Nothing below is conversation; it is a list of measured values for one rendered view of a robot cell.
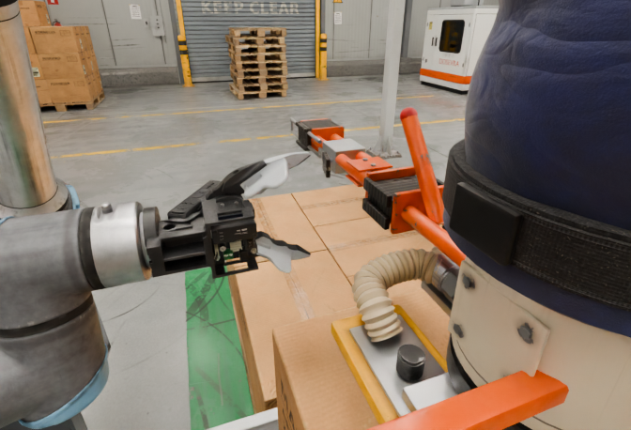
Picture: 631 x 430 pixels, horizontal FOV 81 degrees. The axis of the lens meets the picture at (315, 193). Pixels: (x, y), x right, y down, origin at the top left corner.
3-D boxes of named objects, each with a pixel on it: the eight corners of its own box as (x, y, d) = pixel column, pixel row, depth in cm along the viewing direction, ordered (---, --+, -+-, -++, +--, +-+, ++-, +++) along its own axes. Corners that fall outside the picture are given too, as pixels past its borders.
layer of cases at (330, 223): (528, 391, 140) (557, 311, 123) (271, 488, 111) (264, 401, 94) (379, 235, 243) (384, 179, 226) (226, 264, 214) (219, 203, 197)
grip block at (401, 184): (448, 223, 52) (454, 185, 49) (387, 236, 49) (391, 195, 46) (414, 199, 59) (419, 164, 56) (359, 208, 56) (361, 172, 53)
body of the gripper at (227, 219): (265, 270, 43) (153, 293, 39) (251, 233, 50) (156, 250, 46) (260, 212, 39) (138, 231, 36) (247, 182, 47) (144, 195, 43)
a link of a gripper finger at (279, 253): (309, 290, 48) (249, 268, 44) (296, 265, 54) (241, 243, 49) (322, 272, 48) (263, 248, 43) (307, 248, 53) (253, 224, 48)
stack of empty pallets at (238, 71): (290, 97, 765) (288, 27, 709) (237, 99, 733) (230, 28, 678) (276, 86, 876) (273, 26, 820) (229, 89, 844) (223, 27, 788)
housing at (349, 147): (366, 170, 70) (368, 147, 68) (333, 175, 68) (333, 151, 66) (351, 159, 76) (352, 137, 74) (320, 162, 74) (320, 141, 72)
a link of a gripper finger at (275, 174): (323, 167, 42) (261, 220, 42) (307, 151, 47) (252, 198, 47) (308, 147, 40) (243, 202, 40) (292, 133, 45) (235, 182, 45)
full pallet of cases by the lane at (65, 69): (94, 109, 654) (65, -2, 580) (26, 114, 625) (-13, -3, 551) (105, 97, 758) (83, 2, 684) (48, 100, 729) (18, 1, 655)
